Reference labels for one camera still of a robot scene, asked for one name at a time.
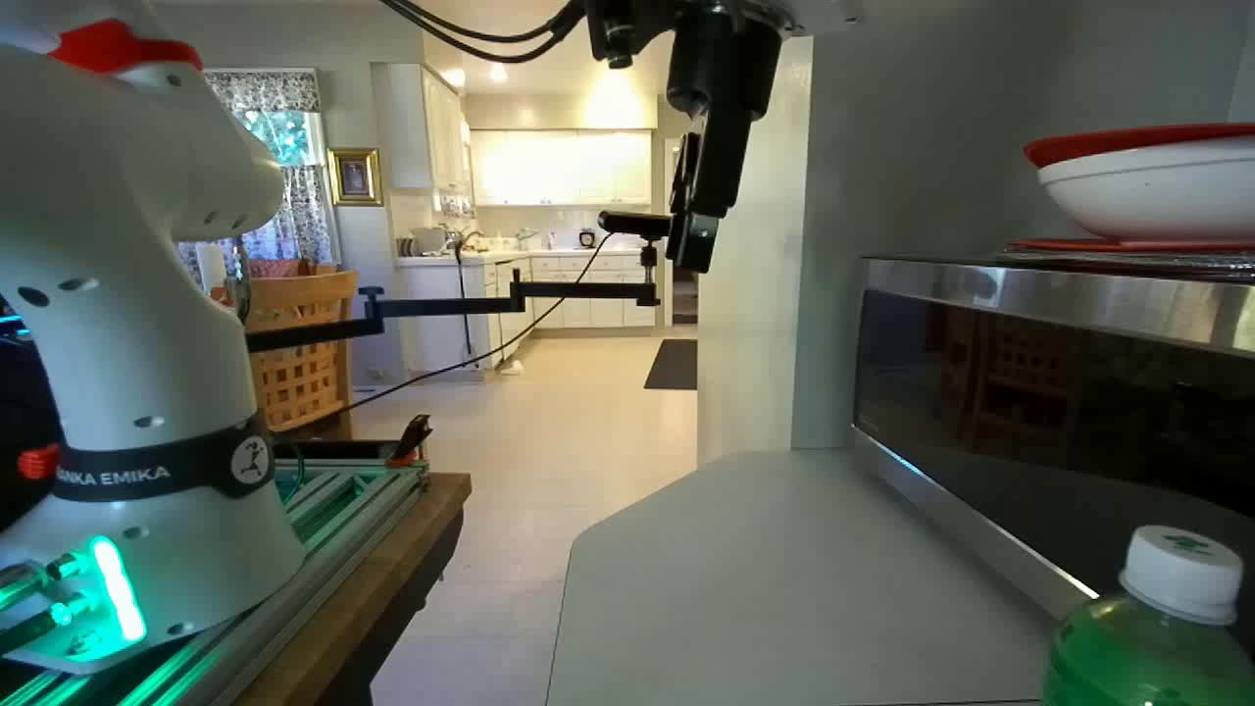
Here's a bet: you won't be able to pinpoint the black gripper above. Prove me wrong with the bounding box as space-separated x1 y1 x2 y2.
663 0 784 277

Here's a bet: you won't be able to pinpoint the green bottle with white cap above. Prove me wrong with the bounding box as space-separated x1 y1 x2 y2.
1041 521 1255 706

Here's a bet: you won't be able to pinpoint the dark door mat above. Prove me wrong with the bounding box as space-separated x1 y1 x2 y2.
642 337 703 394

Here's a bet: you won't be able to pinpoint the stainless steel microwave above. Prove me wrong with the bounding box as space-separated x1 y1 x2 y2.
848 251 1255 628

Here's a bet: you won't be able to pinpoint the white kitchen base cabinets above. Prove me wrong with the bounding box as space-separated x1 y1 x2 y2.
389 243 666 377

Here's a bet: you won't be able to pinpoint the white upper kitchen cabinet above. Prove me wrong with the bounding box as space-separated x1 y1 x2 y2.
369 60 480 220

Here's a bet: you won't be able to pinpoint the gold framed picture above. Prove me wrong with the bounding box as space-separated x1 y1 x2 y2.
327 147 384 213

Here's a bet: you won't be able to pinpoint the red and black clamp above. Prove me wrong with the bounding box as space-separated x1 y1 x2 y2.
389 412 435 471

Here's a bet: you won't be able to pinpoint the patterned window curtain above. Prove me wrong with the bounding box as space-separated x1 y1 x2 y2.
202 68 347 281

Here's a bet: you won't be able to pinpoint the wooden lattice crate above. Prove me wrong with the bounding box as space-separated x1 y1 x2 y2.
239 267 361 437

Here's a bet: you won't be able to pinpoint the white ceramic bowl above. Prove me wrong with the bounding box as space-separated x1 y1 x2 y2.
1036 132 1255 243

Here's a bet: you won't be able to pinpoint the wooden table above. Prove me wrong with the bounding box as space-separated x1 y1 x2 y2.
233 471 474 706

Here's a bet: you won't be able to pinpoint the black bar camera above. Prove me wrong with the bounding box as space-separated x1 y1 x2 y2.
598 208 707 243

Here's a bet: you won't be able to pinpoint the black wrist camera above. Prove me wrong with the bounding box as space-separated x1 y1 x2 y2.
580 0 674 75

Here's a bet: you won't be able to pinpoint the black camera cable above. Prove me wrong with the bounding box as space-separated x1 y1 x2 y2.
347 232 619 415

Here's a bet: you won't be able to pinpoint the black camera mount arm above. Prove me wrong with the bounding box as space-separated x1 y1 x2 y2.
245 241 666 356

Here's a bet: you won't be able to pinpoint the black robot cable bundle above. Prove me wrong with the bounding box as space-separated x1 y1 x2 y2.
377 0 592 68

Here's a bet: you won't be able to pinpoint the aluminium rail base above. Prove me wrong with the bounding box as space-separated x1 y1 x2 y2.
0 450 431 706

